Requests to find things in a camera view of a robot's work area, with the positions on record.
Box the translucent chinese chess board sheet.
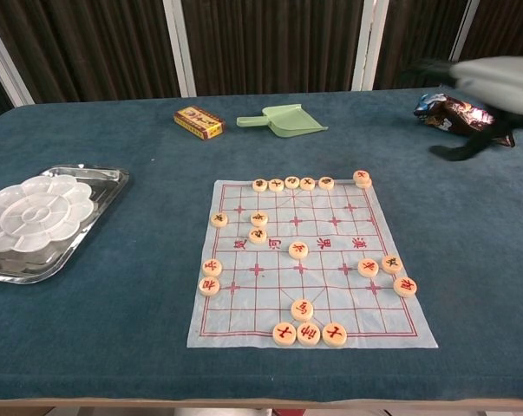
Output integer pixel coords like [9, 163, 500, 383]
[186, 179, 439, 350]

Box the rectangular shiny metal tray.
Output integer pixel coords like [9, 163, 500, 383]
[0, 163, 130, 286]

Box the yellow and red cardboard box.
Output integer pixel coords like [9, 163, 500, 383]
[173, 107, 226, 141]

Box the white partition frame post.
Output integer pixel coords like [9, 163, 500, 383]
[0, 16, 36, 108]
[448, 0, 480, 62]
[162, 0, 198, 98]
[350, 0, 391, 92]

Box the brown and blue snack bag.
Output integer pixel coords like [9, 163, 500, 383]
[413, 93, 516, 148]

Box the white flower-shaped paint palette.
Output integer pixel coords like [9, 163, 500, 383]
[0, 175, 95, 253]

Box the blue felt tablecloth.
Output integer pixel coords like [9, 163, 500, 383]
[0, 86, 523, 403]

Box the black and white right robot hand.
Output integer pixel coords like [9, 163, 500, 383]
[402, 55, 523, 164]

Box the light green plastic dustpan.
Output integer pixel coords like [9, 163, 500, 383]
[236, 102, 330, 139]

